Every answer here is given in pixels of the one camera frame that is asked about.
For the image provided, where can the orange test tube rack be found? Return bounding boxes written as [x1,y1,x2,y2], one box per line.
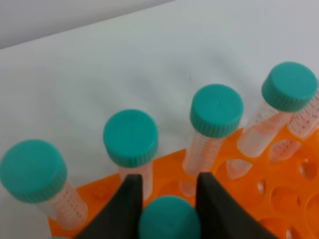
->
[48,127,319,239]

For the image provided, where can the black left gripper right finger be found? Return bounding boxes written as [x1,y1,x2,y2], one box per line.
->
[195,172,276,239]

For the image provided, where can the back right test tube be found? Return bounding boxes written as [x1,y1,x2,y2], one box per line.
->
[0,139,88,230]

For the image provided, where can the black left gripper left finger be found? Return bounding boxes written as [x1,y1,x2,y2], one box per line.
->
[75,174,143,239]

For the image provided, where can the green-capped test tube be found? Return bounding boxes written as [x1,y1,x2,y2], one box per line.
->
[139,196,201,239]

